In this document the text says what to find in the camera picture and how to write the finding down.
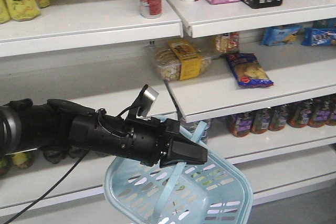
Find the light blue plastic basket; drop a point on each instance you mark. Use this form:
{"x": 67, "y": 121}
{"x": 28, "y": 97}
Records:
{"x": 215, "y": 192}

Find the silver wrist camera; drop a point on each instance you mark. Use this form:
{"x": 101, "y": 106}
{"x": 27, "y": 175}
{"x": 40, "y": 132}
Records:
{"x": 146, "y": 99}

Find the blue cracker bag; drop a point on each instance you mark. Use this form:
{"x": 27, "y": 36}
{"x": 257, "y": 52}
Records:
{"x": 247, "y": 70}

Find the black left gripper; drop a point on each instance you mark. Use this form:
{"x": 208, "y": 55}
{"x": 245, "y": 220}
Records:
{"x": 136, "y": 139}

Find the clear cookie box yellow band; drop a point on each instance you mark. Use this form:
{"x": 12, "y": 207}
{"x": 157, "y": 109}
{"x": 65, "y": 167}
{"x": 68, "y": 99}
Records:
{"x": 179, "y": 59}

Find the white metal shelving unit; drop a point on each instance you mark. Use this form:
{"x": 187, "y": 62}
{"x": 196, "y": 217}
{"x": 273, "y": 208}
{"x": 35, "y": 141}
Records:
{"x": 99, "y": 53}

